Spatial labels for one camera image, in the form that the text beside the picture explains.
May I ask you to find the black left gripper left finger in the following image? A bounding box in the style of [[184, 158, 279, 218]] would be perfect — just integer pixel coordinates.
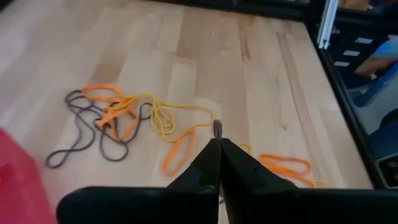
[[57, 138, 222, 224]]

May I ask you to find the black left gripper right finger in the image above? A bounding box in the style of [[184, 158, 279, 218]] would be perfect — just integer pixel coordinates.
[[220, 138, 398, 224]]

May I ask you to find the orange rubber band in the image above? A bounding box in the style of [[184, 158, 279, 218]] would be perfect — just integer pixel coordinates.
[[162, 128, 198, 179], [263, 163, 317, 189], [81, 83, 126, 103], [259, 153, 313, 176], [95, 98, 140, 141]]

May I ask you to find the grey rubber band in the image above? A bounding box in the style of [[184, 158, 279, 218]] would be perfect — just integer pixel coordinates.
[[45, 89, 98, 169]]

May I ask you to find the pile of rubber bands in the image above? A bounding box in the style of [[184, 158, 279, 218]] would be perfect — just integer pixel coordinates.
[[104, 93, 216, 143]]

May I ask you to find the black box with grey rim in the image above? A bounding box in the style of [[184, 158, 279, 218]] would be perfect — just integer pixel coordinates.
[[375, 152, 398, 189]]

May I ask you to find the pink plastic basket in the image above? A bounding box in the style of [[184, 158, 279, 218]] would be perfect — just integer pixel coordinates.
[[0, 126, 57, 224]]

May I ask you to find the person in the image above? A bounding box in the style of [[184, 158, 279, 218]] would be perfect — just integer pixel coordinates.
[[354, 34, 398, 78]]

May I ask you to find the black table frame rail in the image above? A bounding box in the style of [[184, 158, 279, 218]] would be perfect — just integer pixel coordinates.
[[306, 18, 387, 190], [149, 0, 313, 22]]

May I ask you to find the aluminium frame post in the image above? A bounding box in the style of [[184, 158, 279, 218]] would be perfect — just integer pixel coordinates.
[[316, 0, 340, 50]]

